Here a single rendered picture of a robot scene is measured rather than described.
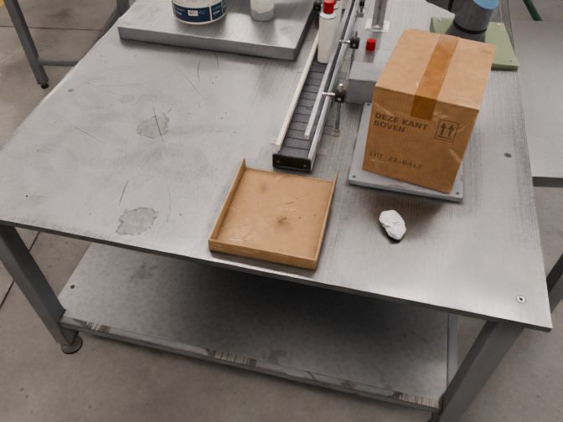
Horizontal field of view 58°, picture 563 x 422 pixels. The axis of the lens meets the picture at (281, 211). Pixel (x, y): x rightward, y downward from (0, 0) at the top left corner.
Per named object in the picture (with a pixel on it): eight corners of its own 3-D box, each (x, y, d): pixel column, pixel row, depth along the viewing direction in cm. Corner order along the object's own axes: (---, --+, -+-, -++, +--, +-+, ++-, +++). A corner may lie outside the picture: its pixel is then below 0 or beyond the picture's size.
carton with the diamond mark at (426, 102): (389, 108, 157) (405, 26, 137) (468, 127, 151) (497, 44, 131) (361, 170, 138) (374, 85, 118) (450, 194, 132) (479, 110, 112)
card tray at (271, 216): (244, 167, 142) (243, 156, 139) (336, 182, 138) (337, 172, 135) (209, 249, 122) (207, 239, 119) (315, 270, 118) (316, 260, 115)
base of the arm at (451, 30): (438, 32, 185) (446, 7, 177) (479, 36, 185) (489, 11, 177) (442, 57, 176) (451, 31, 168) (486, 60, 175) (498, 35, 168)
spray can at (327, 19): (318, 55, 172) (322, -4, 157) (333, 57, 171) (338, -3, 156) (315, 63, 169) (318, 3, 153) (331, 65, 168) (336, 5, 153)
